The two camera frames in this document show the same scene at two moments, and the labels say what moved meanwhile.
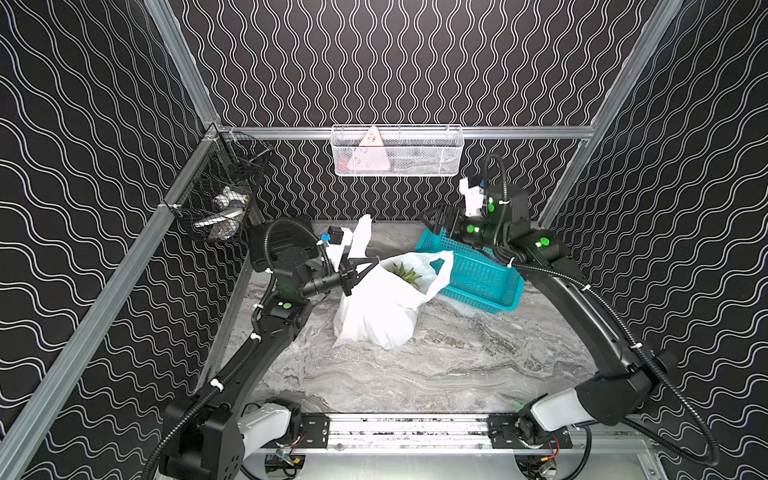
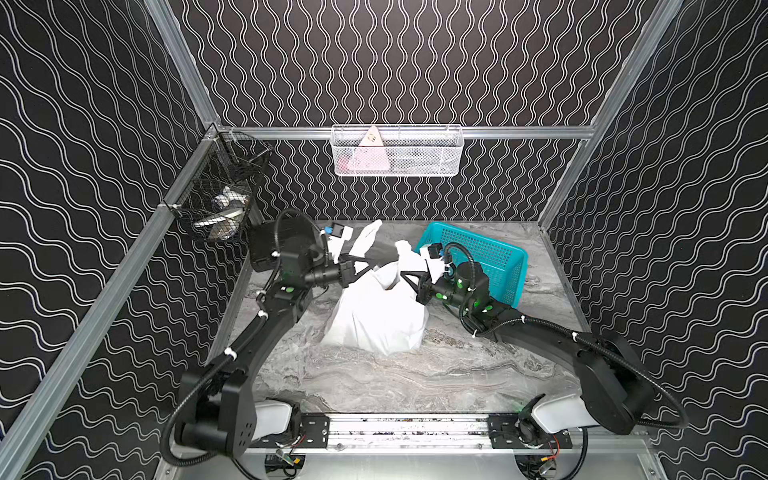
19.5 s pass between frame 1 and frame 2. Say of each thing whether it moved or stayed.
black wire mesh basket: stayed
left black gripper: stayed
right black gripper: moved
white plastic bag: moved
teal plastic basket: stayed
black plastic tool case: stayed
